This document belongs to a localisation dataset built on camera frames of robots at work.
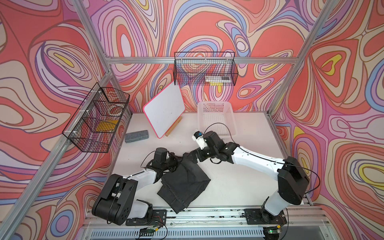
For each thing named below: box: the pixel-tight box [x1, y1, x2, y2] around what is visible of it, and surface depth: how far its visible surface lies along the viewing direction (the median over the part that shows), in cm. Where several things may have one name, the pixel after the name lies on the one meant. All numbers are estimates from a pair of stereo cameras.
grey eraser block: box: [124, 130, 149, 143], surface depth 104 cm
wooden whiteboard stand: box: [165, 116, 183, 137], surface depth 108 cm
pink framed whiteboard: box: [143, 81, 186, 139], surface depth 89 cm
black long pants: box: [157, 153, 212, 214], surface depth 81 cm
